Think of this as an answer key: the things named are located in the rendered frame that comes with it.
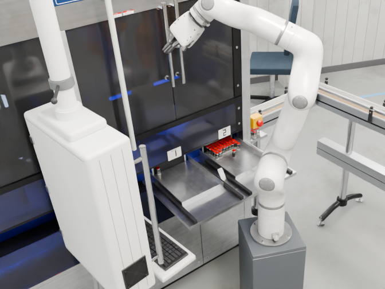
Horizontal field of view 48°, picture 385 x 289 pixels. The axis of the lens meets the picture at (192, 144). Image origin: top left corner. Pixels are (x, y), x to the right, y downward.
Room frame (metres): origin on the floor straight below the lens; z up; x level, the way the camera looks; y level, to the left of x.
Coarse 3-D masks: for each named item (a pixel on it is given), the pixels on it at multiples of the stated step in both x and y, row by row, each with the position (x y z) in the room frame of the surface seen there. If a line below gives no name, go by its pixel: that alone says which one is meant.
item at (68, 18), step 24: (0, 0) 1.66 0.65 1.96; (24, 0) 1.70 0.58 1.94; (96, 0) 1.85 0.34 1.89; (120, 0) 1.90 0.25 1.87; (144, 0) 1.96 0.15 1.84; (168, 0) 2.02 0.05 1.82; (0, 24) 1.65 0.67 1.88; (24, 24) 1.69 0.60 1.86; (72, 24) 1.79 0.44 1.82; (72, 72) 1.76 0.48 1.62; (240, 96) 2.23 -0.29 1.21; (0, 192) 1.54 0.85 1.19
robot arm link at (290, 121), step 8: (288, 104) 1.48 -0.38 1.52; (280, 112) 1.48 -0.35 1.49; (288, 112) 1.45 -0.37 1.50; (296, 112) 1.45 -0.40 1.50; (304, 112) 1.45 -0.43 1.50; (280, 120) 1.45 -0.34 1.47; (288, 120) 1.43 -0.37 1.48; (296, 120) 1.43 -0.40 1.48; (304, 120) 1.44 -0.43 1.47; (280, 128) 1.44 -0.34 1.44; (288, 128) 1.42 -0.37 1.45; (296, 128) 1.42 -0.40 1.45; (272, 136) 1.48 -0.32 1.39; (280, 136) 1.44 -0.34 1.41; (288, 136) 1.42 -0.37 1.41; (296, 136) 1.43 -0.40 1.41; (272, 144) 1.51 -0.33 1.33; (280, 144) 1.44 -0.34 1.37; (288, 144) 1.43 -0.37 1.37; (264, 152) 1.55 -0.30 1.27; (272, 152) 1.52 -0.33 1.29; (280, 152) 1.50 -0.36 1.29; (288, 152) 1.50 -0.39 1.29; (288, 160) 1.51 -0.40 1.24
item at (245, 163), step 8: (240, 144) 2.23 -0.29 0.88; (248, 144) 2.18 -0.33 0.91; (200, 152) 2.16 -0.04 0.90; (240, 152) 2.15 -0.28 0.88; (248, 152) 2.14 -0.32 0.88; (256, 152) 2.12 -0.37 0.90; (216, 160) 2.09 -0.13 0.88; (224, 160) 2.08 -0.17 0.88; (232, 160) 2.08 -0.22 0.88; (240, 160) 2.07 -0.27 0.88; (248, 160) 2.06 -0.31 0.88; (256, 160) 2.05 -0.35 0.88; (224, 168) 1.96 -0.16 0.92; (232, 168) 2.00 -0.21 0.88; (240, 168) 1.99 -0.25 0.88; (248, 168) 1.98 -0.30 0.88; (256, 168) 1.95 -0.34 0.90; (232, 176) 1.90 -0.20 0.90; (240, 176) 1.89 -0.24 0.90
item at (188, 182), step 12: (180, 168) 2.04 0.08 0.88; (192, 168) 2.03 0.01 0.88; (204, 168) 1.98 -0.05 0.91; (156, 180) 1.92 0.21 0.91; (168, 180) 1.94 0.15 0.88; (180, 180) 1.93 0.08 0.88; (192, 180) 1.92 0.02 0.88; (204, 180) 1.91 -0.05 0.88; (216, 180) 1.88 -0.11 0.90; (168, 192) 1.81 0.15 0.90; (180, 192) 1.82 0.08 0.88; (192, 192) 1.81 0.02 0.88; (204, 192) 1.77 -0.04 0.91; (180, 204) 1.71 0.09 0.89
